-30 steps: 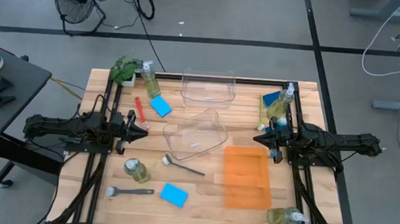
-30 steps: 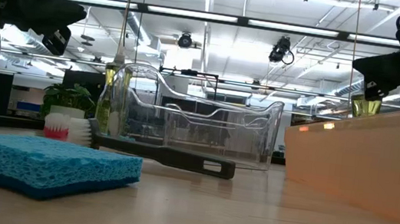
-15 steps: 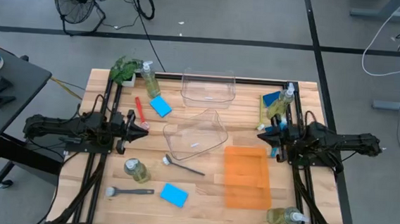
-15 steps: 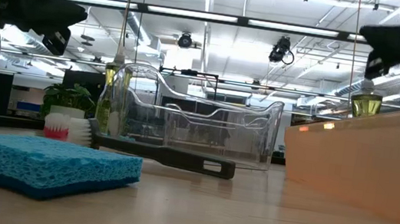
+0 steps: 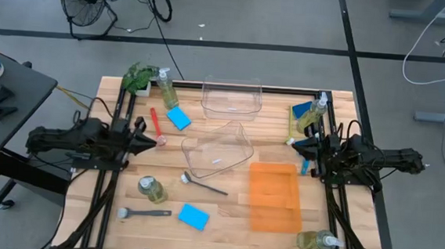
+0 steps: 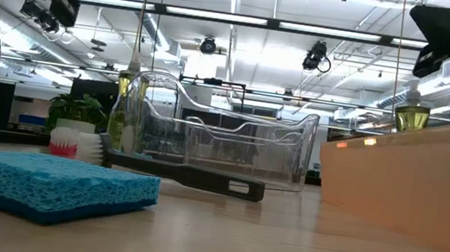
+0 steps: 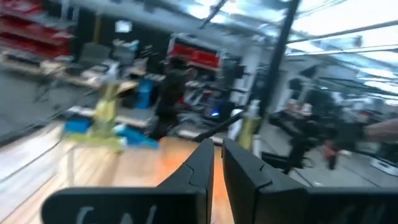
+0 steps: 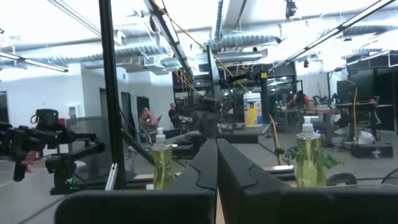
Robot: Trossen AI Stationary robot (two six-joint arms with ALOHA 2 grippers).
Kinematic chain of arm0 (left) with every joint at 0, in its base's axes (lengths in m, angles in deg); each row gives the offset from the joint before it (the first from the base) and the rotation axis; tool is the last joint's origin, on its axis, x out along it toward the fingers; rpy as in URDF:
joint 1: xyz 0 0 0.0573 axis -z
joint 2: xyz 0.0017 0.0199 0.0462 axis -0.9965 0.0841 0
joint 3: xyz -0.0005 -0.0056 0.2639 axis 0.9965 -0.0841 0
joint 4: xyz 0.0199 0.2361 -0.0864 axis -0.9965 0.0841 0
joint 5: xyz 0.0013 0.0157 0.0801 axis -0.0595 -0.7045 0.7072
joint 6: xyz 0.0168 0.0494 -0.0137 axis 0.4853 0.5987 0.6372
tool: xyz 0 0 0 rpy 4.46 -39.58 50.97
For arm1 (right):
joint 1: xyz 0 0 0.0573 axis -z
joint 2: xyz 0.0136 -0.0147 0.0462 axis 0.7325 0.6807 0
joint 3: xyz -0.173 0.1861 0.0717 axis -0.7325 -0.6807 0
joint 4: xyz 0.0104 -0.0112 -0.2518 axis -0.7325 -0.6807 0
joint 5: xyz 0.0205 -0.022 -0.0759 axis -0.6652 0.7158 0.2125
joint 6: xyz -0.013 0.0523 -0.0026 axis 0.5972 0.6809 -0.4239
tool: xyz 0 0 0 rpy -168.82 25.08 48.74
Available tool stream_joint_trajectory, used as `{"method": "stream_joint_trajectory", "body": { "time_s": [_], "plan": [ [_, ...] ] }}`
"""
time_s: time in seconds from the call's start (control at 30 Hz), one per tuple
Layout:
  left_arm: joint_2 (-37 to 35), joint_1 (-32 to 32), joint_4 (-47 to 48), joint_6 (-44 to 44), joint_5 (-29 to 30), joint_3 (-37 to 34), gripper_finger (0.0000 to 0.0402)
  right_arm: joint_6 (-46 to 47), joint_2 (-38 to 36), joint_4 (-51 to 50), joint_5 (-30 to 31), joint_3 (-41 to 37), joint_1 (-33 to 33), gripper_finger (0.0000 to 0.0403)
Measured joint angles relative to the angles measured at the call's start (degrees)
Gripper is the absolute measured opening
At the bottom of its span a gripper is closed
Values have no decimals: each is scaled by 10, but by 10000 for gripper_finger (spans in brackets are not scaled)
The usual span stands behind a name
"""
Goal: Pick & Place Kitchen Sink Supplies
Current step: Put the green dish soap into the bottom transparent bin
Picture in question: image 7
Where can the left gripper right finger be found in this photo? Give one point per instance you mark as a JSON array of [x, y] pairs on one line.
[[248, 186]]

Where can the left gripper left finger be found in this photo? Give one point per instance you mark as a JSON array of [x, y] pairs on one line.
[[186, 193]]

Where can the clear yellow soap pump bottle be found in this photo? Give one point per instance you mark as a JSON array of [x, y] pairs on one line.
[[248, 130], [105, 112]]

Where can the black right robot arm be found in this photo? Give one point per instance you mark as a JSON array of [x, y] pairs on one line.
[[172, 93]]

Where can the orange silicone mat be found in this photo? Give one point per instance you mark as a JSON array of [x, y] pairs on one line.
[[219, 186]]

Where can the white waste bin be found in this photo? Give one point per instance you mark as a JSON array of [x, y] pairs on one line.
[[233, 124]]

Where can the blue water jug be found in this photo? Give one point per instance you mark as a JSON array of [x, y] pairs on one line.
[[144, 93]]

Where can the wooden workbench top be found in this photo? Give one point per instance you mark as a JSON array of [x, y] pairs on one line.
[[127, 85]]

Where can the grey mesh office chair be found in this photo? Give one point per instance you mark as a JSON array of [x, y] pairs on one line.
[[93, 54]]

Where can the white paper sign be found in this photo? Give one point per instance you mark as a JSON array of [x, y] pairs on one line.
[[123, 26]]

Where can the red bin shelf rack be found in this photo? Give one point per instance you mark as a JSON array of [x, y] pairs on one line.
[[34, 34]]

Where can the black aluminium table frame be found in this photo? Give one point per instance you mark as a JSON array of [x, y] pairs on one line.
[[280, 56]]

